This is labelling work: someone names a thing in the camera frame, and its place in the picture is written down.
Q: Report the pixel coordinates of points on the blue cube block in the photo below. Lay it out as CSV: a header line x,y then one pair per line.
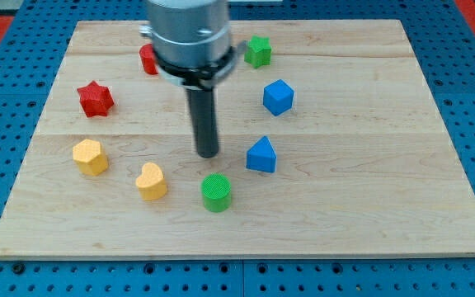
x,y
278,97

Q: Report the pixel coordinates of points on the black clamp ring mount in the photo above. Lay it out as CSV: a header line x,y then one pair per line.
x,y
202,78

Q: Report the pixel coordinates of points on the yellow heart block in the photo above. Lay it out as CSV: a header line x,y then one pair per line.
x,y
151,183

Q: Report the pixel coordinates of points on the green star block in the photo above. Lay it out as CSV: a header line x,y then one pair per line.
x,y
258,51

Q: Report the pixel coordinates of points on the red star block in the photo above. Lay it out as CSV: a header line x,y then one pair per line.
x,y
95,99

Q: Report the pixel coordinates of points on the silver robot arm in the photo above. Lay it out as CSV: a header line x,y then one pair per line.
x,y
193,47

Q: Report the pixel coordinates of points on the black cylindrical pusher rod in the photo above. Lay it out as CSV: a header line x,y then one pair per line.
x,y
204,124

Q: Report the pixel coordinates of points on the green cylinder block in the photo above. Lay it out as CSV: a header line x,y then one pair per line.
x,y
216,190

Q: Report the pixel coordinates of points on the blue triangle block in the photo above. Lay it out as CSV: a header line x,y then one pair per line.
x,y
261,156

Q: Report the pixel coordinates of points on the yellow hexagon block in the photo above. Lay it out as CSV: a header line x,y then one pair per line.
x,y
90,157

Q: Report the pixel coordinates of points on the red cylinder block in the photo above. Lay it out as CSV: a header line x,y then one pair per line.
x,y
147,57

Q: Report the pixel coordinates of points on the wooden board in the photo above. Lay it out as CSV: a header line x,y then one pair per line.
x,y
365,166

